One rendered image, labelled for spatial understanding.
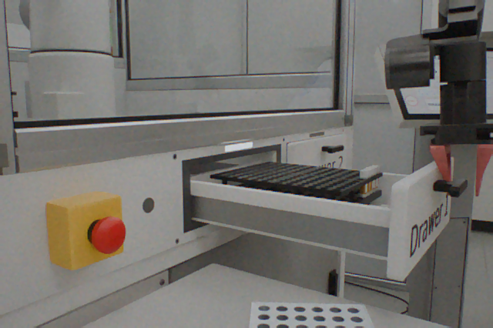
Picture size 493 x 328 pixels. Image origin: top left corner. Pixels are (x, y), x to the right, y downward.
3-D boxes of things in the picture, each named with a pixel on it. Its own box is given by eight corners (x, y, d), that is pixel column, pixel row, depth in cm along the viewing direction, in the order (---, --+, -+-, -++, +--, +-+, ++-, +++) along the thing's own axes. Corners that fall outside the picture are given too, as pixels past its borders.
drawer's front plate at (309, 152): (346, 175, 114) (347, 134, 112) (293, 195, 90) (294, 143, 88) (339, 175, 115) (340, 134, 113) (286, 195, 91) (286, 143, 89)
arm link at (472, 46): (488, 31, 52) (484, 37, 58) (429, 38, 55) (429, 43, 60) (488, 87, 53) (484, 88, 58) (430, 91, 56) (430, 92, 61)
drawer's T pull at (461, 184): (467, 188, 59) (467, 179, 59) (458, 199, 53) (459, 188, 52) (439, 185, 61) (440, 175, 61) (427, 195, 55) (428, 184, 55)
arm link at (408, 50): (475, -17, 56) (471, 28, 63) (384, -3, 60) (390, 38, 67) (481, 55, 51) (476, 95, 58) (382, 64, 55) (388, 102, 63)
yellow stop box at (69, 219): (129, 254, 50) (126, 195, 49) (75, 274, 44) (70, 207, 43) (102, 246, 53) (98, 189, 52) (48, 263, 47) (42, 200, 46)
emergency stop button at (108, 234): (130, 249, 47) (129, 214, 47) (100, 259, 44) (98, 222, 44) (113, 243, 49) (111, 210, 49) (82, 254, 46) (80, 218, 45)
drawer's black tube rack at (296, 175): (380, 210, 71) (382, 172, 70) (339, 238, 57) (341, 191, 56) (267, 193, 84) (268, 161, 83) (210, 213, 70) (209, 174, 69)
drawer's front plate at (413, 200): (449, 222, 71) (454, 156, 69) (401, 283, 47) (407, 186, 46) (437, 220, 72) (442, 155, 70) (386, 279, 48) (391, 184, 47)
